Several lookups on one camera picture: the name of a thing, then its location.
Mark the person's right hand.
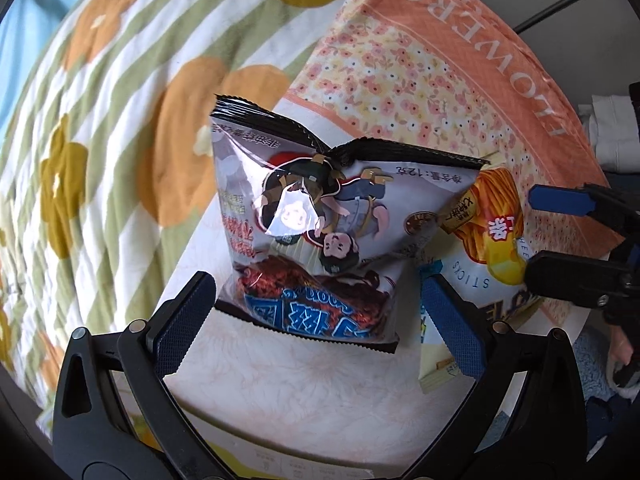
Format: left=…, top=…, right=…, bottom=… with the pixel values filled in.
left=611, top=324, right=640, bottom=368

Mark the person's leg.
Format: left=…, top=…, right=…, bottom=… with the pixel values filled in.
left=585, top=395, right=640, bottom=466

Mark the light blue curtain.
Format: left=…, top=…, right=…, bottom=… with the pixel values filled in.
left=0, top=0, right=78, bottom=131

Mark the silver cartoon snack bag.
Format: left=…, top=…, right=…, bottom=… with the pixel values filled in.
left=209, top=94, right=491, bottom=356

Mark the orange floral cloth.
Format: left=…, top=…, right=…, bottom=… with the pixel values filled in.
left=165, top=0, right=618, bottom=461

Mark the green striped flower blanket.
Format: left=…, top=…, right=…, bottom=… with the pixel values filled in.
left=0, top=0, right=401, bottom=441

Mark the black cable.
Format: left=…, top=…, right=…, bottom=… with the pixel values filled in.
left=512, top=0, right=613, bottom=33

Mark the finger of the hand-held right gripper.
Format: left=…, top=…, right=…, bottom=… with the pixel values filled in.
left=529, top=181, right=640, bottom=241
left=524, top=250, right=640, bottom=311

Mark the yellow cheese sticks packet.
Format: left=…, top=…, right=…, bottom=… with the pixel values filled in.
left=417, top=166, right=593, bottom=393

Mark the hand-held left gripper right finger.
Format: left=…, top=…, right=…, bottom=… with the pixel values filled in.
left=421, top=274, right=586, bottom=480

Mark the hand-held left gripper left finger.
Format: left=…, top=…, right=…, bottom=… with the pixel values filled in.
left=52, top=270, right=218, bottom=480

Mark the white folded cloth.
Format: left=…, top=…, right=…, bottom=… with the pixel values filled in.
left=577, top=92, right=640, bottom=173

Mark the person's right forearm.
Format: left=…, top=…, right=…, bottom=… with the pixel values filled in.
left=570, top=327, right=631, bottom=403

